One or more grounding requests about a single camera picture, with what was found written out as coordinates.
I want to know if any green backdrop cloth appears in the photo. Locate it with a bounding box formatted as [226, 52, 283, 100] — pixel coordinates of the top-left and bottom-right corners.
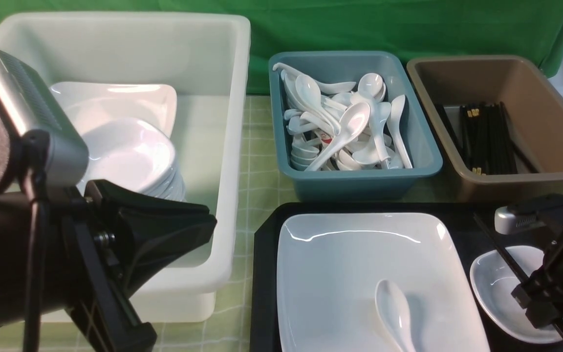
[0, 0, 563, 94]

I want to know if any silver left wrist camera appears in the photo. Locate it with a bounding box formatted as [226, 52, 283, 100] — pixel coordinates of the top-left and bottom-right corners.
[0, 49, 89, 187]

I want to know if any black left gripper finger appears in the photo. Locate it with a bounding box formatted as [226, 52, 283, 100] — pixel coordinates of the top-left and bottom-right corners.
[85, 180, 217, 298]

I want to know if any bundle of black chopsticks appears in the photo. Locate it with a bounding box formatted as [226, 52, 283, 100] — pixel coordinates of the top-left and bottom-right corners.
[434, 102, 539, 176]

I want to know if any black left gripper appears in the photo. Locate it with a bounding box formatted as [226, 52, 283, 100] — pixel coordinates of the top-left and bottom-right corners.
[0, 100, 157, 352]

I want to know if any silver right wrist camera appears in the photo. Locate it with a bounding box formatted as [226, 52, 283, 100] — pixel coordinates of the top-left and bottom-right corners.
[494, 194, 563, 235]

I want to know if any large white square plate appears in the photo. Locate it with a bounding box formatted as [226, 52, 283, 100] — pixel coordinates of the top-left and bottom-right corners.
[277, 213, 490, 352]

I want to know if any large white plastic tub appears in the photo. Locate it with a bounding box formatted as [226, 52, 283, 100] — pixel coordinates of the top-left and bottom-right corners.
[0, 12, 251, 323]

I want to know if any white spoon top round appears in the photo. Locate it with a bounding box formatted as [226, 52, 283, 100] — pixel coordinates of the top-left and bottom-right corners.
[357, 73, 387, 102]

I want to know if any white ceramic soup spoon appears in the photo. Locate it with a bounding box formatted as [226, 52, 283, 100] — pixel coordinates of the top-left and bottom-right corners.
[374, 279, 416, 352]

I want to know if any brown plastic bin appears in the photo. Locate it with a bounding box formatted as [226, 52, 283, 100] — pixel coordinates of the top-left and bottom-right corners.
[407, 55, 563, 202]

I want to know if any black serving tray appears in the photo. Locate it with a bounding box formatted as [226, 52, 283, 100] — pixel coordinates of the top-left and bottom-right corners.
[250, 202, 563, 352]

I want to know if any white square plate in tub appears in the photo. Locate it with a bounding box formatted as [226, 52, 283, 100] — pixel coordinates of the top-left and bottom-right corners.
[50, 82, 178, 137]

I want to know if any white spoon upper left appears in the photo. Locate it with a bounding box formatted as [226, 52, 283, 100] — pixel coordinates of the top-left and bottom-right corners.
[295, 74, 341, 135]

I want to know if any teal plastic bin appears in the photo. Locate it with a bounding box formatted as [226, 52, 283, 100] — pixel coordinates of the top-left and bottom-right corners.
[269, 51, 443, 202]

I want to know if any black chopstick gold tip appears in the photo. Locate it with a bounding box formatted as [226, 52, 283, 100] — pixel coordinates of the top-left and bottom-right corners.
[474, 214, 563, 340]

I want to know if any stack of white small dishes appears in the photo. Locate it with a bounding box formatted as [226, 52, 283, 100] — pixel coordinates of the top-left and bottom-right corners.
[77, 118, 186, 202]

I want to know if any white spoon front centre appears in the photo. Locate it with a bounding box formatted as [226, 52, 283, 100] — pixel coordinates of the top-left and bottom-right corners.
[305, 102, 371, 172]

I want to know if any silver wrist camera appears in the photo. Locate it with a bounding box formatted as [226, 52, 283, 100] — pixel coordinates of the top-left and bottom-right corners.
[494, 194, 563, 235]
[0, 49, 89, 187]

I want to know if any white spoon long handle back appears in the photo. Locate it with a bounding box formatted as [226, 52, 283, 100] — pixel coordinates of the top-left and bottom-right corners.
[272, 63, 357, 95]

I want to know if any white spoon right side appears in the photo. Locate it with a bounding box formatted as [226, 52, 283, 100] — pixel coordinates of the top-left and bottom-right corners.
[387, 94, 413, 169]

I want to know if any small white sauce dish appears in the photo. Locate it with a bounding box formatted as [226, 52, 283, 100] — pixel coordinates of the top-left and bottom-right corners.
[470, 245, 561, 345]

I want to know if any green checkered tablecloth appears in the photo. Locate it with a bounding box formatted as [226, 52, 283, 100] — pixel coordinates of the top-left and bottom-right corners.
[0, 95, 563, 352]

